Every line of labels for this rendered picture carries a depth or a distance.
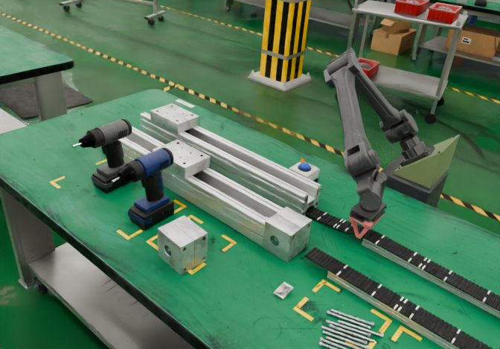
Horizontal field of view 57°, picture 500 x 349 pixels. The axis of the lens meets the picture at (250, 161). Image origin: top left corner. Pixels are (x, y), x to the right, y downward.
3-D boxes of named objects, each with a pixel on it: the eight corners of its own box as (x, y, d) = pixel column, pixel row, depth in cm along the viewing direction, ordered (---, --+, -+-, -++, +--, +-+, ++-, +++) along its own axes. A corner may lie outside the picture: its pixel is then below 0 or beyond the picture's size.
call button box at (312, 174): (318, 183, 163) (320, 167, 160) (302, 193, 157) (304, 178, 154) (299, 174, 168) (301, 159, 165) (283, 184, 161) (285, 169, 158)
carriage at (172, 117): (199, 131, 179) (199, 115, 176) (178, 140, 172) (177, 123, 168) (172, 118, 188) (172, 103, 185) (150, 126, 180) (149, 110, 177)
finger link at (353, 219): (344, 236, 135) (350, 210, 130) (356, 225, 140) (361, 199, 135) (364, 246, 131) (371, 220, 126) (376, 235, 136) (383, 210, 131)
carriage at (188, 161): (210, 173, 153) (210, 155, 150) (184, 186, 145) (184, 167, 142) (177, 156, 162) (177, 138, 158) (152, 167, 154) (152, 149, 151)
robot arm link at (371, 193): (373, 146, 125) (345, 160, 129) (367, 166, 115) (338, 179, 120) (396, 181, 127) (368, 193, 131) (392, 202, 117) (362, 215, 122)
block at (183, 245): (213, 256, 127) (214, 228, 122) (180, 275, 120) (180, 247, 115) (190, 238, 133) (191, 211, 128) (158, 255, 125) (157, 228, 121)
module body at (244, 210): (283, 231, 138) (286, 208, 134) (262, 247, 131) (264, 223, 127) (123, 139, 181) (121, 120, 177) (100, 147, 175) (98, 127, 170)
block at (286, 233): (312, 242, 135) (317, 216, 130) (286, 263, 127) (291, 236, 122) (288, 228, 140) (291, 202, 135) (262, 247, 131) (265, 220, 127)
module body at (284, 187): (318, 206, 151) (321, 184, 147) (300, 219, 144) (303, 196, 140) (160, 126, 194) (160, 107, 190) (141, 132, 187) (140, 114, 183)
